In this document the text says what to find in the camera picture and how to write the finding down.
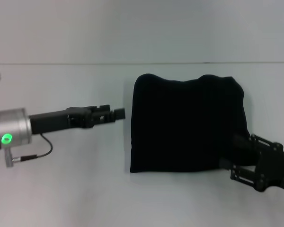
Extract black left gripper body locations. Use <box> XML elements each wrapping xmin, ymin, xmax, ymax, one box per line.
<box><xmin>29</xmin><ymin>104</ymin><xmax>115</xmax><ymax>136</ymax></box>

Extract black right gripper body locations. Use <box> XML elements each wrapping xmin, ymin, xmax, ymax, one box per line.
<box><xmin>253</xmin><ymin>141</ymin><xmax>284</xmax><ymax>192</ymax></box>

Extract black T-shirt with FREE print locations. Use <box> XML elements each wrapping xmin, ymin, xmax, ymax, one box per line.
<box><xmin>129</xmin><ymin>73</ymin><xmax>252</xmax><ymax>174</ymax></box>

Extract left arm cable, silver plug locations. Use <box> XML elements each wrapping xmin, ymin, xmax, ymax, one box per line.
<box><xmin>4</xmin><ymin>133</ymin><xmax>53</xmax><ymax>168</ymax></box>

